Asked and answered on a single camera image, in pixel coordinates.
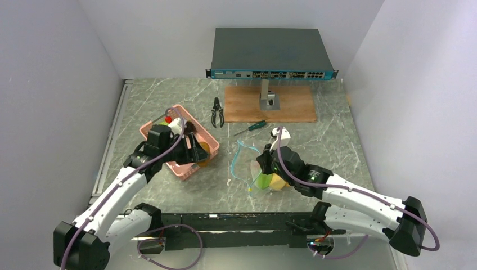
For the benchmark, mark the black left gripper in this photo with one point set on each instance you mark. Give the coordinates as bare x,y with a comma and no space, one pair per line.
196,153

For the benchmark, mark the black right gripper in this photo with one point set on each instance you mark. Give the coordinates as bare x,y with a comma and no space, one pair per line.
264,160

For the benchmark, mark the clear zip top bag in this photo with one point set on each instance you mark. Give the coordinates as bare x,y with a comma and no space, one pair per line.
244,167

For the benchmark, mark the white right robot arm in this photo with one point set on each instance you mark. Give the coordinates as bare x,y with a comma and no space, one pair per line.
345,205

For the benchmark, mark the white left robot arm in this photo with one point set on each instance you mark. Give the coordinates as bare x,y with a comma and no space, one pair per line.
91,239

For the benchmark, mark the dark purple plum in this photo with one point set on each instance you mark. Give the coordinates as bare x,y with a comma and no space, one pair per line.
189,127

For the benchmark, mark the wooden board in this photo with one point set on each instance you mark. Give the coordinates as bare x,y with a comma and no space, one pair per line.
292,104

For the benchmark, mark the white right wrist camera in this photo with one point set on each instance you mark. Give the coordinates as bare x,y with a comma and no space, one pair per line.
281,137

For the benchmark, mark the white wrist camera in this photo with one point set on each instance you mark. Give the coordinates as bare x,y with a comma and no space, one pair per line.
175,124
281,137

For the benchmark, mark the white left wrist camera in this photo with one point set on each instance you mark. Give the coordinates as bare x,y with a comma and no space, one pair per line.
175,124

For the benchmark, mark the green handled screwdriver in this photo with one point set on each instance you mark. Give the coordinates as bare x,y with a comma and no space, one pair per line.
257,125

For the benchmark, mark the black handled pliers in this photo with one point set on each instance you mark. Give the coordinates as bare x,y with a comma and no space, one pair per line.
217,112

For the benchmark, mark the metal stand post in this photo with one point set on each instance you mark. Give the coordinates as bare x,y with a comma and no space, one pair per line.
269,101

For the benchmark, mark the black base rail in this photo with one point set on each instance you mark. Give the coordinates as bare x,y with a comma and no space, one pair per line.
230,230

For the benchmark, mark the aluminium frame rail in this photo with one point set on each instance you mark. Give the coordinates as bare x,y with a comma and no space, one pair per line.
98,130

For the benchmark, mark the grey network switch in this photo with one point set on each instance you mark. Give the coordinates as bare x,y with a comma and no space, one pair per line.
270,53

